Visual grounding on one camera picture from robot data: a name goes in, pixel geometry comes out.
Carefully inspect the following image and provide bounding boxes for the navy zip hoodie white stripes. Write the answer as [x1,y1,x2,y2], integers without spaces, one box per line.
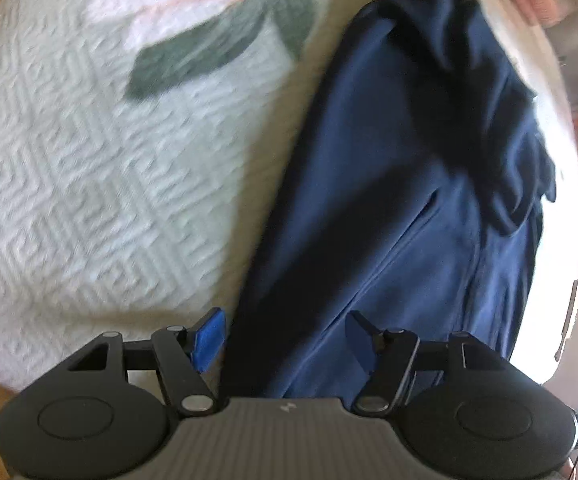
[219,0,556,402]

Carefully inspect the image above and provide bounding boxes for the floral quilted bedspread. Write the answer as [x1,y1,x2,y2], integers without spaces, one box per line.
[0,0,578,391]

